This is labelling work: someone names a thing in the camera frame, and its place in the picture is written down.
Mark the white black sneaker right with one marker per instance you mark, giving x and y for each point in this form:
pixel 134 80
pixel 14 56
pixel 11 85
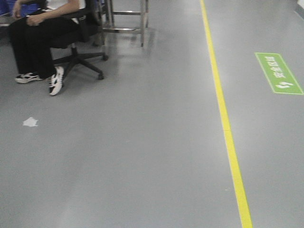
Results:
pixel 55 81

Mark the seated person black trousers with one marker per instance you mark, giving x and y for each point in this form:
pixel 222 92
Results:
pixel 30 36

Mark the white black sneaker left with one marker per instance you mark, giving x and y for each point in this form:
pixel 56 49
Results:
pixel 28 77

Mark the green floor safety sign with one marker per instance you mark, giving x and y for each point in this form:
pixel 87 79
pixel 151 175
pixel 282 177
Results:
pixel 278 74

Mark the white black sneaker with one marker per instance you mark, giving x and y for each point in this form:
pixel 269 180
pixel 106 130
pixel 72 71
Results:
pixel 28 77
pixel 55 81

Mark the black swivel office chair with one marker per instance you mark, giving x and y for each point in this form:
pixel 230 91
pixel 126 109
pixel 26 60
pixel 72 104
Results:
pixel 89 23

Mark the white paper scrap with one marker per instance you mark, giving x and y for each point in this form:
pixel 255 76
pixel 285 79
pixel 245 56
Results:
pixel 30 122

